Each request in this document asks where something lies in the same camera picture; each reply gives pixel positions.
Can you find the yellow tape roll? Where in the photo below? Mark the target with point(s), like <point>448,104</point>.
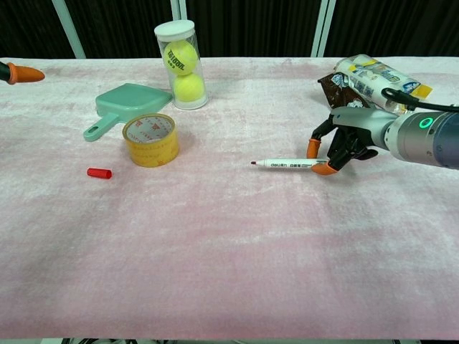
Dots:
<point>154,150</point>

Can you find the pink table cloth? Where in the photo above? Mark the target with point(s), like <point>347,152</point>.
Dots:
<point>229,233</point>

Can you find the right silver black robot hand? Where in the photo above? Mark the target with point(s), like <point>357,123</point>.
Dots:
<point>358,122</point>

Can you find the yellow plain tennis ball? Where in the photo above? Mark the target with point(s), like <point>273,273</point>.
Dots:
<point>189,87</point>

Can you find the yellow printed tennis ball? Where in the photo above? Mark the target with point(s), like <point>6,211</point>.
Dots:
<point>181,57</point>

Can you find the brown snack bar wrapper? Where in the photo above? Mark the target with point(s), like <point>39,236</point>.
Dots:
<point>333,93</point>

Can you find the pale green partition post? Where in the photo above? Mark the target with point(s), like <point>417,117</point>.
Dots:
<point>322,28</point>
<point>178,10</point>
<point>68,28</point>

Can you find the white tissue pack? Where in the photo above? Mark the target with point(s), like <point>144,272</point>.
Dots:
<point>376,79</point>

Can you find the red marker cap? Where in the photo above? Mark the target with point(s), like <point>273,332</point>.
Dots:
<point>98,173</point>

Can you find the red and white tube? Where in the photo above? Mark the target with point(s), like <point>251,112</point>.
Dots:
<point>287,164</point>

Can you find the clear tennis ball tube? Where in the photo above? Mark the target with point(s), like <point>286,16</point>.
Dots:
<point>175,30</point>

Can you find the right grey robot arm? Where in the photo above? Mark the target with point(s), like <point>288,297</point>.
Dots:
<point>426,139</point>

